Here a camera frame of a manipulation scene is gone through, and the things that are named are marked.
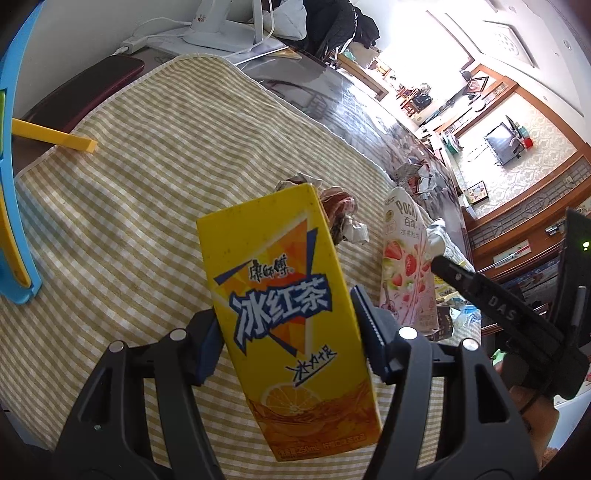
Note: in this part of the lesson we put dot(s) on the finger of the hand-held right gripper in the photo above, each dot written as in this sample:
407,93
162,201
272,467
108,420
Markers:
498,304

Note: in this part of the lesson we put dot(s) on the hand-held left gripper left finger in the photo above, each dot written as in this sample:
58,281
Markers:
207,346

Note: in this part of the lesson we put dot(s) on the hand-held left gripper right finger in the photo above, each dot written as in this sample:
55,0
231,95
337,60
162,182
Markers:
374,337

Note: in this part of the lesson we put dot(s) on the yellow iced tea carton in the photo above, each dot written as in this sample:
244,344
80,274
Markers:
277,300

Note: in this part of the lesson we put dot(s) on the brown paper ball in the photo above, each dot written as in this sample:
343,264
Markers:
344,212

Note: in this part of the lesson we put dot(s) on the plastic wrappers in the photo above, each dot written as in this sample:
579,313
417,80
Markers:
411,175

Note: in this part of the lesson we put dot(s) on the person's right hand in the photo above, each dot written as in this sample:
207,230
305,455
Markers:
535,420

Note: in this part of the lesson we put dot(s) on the pink strawberry biscuit box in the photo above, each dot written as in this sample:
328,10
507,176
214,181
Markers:
406,267

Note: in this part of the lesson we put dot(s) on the crumpled white yellow wrapper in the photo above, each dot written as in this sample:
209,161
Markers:
443,235

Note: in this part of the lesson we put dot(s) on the framed patchwork picture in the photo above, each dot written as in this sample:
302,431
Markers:
476,193

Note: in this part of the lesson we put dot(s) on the yellow white striped cloth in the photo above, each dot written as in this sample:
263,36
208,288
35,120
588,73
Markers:
138,184

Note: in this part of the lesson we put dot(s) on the blue plastic stand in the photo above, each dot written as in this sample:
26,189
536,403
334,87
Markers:
14,258

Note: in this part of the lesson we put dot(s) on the wooden dining chairs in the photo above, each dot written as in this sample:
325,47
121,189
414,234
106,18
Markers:
415,104

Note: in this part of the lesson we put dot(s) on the yellow plastic stick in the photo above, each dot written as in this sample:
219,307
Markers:
51,136

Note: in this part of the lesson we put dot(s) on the wooden sofa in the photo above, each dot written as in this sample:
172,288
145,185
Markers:
364,74

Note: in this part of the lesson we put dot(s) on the square ceiling lamp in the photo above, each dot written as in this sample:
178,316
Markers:
508,41

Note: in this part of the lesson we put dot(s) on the dark red case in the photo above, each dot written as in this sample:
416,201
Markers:
92,78

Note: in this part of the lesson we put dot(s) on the white flat board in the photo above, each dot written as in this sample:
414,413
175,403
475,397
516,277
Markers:
258,50

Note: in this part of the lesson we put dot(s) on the white power strip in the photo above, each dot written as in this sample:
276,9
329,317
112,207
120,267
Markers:
134,45

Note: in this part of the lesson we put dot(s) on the black clothes pile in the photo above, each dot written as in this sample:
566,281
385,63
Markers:
341,23

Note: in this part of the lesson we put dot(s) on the white desk lamp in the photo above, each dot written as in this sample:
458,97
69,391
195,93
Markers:
217,27

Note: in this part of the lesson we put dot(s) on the white plastic bag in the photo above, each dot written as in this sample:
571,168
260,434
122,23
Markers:
291,18

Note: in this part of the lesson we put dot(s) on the wall television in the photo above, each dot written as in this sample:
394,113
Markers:
501,144

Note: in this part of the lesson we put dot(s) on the wall shelf with items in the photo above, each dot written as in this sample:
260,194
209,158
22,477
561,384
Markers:
524,136

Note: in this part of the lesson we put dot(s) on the diamond wall decoration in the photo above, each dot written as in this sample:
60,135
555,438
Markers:
476,86

